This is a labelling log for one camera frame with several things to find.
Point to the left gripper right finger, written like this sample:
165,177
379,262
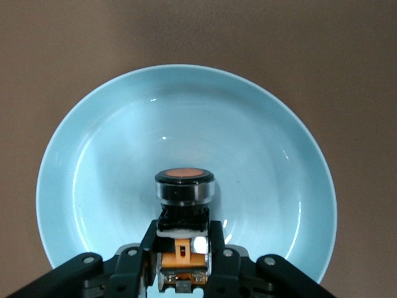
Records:
229,273

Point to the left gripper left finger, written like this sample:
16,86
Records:
124,273

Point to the orange push-button switch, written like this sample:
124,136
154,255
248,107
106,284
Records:
184,189

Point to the light blue round plate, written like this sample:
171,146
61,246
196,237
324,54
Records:
124,139

